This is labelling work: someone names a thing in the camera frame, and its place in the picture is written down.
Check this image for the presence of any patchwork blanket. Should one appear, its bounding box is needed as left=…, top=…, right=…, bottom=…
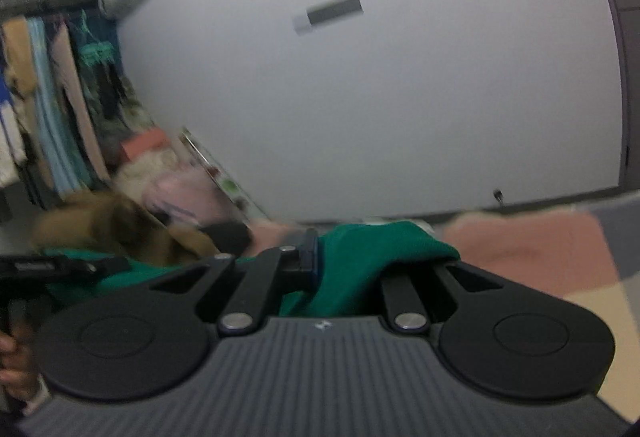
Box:
left=250, top=189, right=640, bottom=424

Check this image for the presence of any orange cushion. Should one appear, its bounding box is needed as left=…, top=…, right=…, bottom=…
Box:
left=120, top=127, right=168, bottom=162

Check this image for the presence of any grey door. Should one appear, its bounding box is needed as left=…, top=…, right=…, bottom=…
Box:
left=580, top=0, right=640, bottom=198

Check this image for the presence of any brown hoodie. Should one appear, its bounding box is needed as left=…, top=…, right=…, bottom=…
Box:
left=32, top=192, right=221, bottom=268

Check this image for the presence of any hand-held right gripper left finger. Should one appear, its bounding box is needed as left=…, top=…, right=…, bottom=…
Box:
left=148, top=228, right=321, bottom=335

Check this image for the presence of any pink plush pile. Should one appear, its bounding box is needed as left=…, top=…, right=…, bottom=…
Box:
left=115, top=152, right=251, bottom=238

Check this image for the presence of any person's left hand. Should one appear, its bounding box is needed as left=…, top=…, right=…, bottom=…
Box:
left=0, top=327, right=43, bottom=400

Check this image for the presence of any leaning picture frame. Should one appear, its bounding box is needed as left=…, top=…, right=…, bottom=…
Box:
left=179, top=126, right=253, bottom=218

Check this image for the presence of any green hoodie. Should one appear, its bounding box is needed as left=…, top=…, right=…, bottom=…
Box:
left=42, top=221, right=462, bottom=318

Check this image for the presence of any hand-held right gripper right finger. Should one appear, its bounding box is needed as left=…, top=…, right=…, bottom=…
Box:
left=377, top=259, right=506, bottom=334

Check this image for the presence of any black garment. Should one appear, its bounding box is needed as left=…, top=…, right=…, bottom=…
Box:
left=199, top=221, right=252, bottom=259

